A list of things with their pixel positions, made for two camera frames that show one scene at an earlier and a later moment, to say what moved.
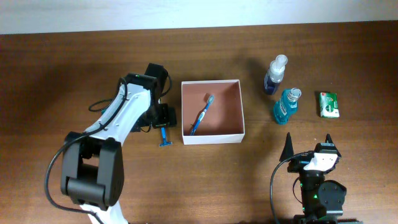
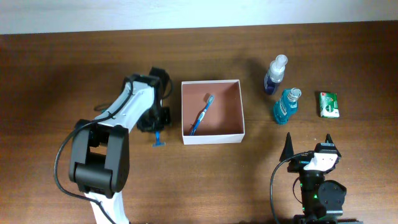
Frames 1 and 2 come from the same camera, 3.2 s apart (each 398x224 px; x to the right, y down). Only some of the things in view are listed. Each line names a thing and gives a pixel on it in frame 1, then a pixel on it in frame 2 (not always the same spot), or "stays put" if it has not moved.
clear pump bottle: (275, 74) stays put
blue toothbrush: (201, 116) stays put
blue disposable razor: (165, 142) → (158, 144)
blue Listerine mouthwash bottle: (288, 102) stays put
